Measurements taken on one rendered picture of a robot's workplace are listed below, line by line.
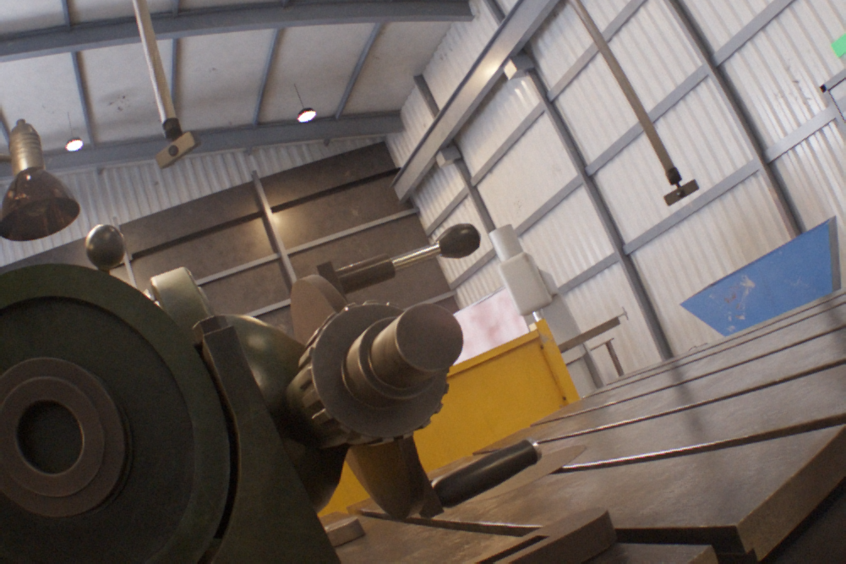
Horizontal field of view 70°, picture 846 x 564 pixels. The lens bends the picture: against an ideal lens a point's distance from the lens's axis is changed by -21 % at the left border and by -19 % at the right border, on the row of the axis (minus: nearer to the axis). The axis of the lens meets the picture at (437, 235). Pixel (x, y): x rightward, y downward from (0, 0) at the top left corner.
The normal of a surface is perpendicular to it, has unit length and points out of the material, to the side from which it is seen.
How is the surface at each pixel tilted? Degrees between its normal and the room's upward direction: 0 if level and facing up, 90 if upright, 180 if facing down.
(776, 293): 90
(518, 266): 90
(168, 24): 90
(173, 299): 51
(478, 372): 90
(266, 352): 65
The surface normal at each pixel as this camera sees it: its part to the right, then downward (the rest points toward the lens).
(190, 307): 0.05, -0.76
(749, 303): -0.60, 0.10
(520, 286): -0.25, -0.10
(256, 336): 0.28, -0.89
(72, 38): 0.32, -0.33
